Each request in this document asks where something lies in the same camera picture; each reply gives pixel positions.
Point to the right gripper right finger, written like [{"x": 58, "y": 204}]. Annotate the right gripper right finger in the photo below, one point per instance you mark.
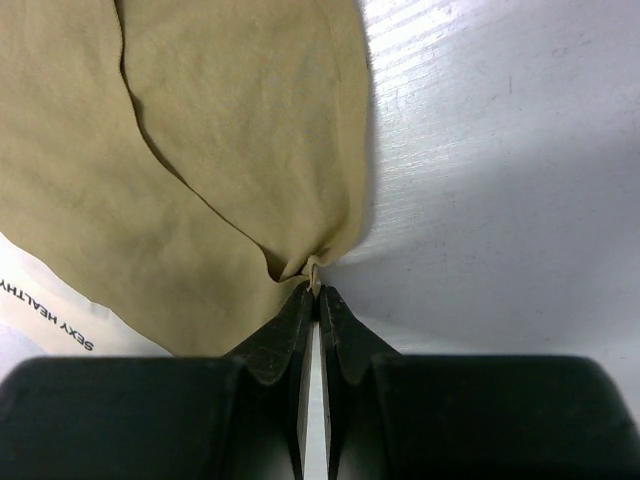
[{"x": 361, "y": 392}]

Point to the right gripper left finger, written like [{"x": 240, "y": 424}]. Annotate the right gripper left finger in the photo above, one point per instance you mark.
[{"x": 266, "y": 437}]

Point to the tan brown underwear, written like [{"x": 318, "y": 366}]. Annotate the tan brown underwear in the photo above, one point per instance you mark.
[{"x": 184, "y": 164}]

